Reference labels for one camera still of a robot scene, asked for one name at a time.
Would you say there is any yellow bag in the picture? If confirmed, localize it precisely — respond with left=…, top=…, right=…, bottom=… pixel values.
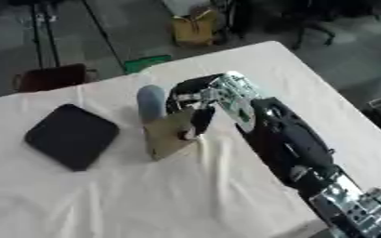
left=169, top=8, right=222, bottom=46

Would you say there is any black flat square box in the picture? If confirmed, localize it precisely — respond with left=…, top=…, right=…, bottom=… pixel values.
left=22, top=103, right=121, bottom=172

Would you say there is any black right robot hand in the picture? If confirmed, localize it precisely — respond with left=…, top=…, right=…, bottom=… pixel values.
left=164, top=73, right=225, bottom=141

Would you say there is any dark red chair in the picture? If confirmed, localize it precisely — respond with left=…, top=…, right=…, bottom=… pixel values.
left=11, top=62, right=99, bottom=93

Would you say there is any black office chair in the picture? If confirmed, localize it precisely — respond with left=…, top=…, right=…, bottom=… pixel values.
left=284, top=0, right=363, bottom=51

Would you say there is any tan cardboard box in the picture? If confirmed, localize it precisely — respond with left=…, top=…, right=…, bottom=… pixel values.
left=143, top=108, right=203, bottom=162

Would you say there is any black tripod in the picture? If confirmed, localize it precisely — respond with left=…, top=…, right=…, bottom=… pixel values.
left=26, top=0, right=127, bottom=70

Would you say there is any blue-grey cylinder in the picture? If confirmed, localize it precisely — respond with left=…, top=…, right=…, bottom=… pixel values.
left=135, top=85, right=170, bottom=125

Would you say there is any green flat object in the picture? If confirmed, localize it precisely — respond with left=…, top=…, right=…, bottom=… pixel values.
left=122, top=54, right=175, bottom=74

